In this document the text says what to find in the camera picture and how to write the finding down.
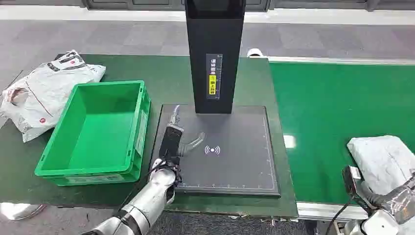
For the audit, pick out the white roller end cap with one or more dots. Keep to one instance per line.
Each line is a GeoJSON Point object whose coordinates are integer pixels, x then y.
{"type": "Point", "coordinates": [255, 52]}

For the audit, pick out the grey-white parcel bag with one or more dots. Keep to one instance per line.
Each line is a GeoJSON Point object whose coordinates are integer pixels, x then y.
{"type": "Point", "coordinates": [382, 159]}

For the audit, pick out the aluminium conveyor frame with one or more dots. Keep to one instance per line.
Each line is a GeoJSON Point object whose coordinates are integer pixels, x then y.
{"type": "Point", "coordinates": [324, 211]}

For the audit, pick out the shiny grey bag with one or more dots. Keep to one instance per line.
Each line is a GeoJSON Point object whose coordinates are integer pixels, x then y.
{"type": "Point", "coordinates": [18, 211]}

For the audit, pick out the black scanner column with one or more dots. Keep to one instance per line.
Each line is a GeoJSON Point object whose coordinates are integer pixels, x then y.
{"type": "Point", "coordinates": [214, 39]}

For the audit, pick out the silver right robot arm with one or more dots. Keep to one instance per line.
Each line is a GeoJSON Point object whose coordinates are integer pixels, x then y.
{"type": "Point", "coordinates": [402, 201]}

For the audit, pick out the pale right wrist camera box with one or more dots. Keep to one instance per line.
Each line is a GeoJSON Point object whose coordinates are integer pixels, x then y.
{"type": "Point", "coordinates": [381, 224]}

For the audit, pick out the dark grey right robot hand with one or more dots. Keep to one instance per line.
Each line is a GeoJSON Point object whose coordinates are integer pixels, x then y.
{"type": "Point", "coordinates": [353, 186]}

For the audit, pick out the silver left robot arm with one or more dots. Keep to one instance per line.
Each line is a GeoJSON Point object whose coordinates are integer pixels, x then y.
{"type": "Point", "coordinates": [147, 201]}

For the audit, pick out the dark green table mat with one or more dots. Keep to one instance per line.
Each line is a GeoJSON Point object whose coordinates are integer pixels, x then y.
{"type": "Point", "coordinates": [168, 77]}

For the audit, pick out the green conveyor belt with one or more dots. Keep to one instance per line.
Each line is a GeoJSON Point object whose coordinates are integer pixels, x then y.
{"type": "Point", "coordinates": [324, 113]}

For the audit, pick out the black scanner base plate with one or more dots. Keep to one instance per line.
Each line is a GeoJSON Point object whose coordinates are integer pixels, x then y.
{"type": "Point", "coordinates": [233, 168]}

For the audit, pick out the label with yellow patch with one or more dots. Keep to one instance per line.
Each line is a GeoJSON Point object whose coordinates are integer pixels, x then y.
{"type": "Point", "coordinates": [214, 65]}

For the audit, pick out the green plastic crate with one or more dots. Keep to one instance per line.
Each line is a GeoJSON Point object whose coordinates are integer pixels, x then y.
{"type": "Point", "coordinates": [97, 136]}

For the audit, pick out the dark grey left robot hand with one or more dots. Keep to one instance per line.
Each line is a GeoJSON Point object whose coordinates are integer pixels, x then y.
{"type": "Point", "coordinates": [170, 142]}

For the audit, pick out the white printed parcel bag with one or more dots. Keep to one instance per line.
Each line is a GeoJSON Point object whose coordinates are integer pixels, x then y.
{"type": "Point", "coordinates": [48, 90]}

